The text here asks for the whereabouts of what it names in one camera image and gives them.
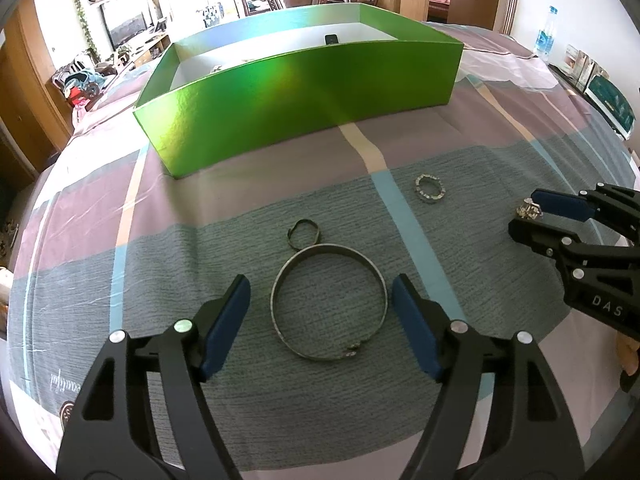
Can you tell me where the person's right hand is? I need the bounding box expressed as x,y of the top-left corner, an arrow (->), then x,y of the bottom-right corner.
614,334 -> 640,377

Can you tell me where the dark green carton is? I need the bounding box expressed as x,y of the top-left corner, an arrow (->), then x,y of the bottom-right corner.
582,72 -> 636,142

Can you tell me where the silver metal bangle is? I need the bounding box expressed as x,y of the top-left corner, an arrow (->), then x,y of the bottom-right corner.
270,244 -> 389,362

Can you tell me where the thin dark metal ring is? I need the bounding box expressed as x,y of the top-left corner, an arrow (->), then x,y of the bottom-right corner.
286,218 -> 323,251

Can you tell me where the white printed carton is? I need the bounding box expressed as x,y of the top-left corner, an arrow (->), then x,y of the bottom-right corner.
562,44 -> 613,88

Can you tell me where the white playpen fence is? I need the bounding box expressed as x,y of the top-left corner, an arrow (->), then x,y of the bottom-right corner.
200,4 -> 226,28

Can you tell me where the silver crystal ring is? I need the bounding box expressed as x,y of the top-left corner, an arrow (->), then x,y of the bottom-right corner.
413,173 -> 447,205

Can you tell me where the wooden armchair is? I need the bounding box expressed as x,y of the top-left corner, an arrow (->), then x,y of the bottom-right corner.
50,57 -> 126,111

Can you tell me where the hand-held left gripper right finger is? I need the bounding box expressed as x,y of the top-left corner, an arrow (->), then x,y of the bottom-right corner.
391,274 -> 587,480

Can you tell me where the clear plastic water bottle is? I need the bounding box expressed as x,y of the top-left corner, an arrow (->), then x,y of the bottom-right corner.
532,6 -> 558,60

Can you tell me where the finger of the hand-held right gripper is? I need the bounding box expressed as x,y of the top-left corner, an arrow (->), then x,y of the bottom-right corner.
508,215 -> 617,282
530,184 -> 640,248

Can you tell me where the flat screen television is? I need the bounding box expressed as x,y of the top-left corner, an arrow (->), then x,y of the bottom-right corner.
97,0 -> 151,51

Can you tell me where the green ivy garland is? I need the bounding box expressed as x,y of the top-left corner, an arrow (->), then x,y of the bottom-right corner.
67,0 -> 98,58

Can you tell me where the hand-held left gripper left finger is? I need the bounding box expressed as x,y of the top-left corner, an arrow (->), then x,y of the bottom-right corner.
56,274 -> 252,480

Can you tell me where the plaid striped tablecloth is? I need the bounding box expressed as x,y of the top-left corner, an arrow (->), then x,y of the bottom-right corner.
5,20 -> 640,476

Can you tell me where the green cardboard box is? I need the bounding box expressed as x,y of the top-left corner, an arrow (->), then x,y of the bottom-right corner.
132,2 -> 465,180

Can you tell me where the wooden television cabinet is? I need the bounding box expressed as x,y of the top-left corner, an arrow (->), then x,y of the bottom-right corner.
117,30 -> 171,68

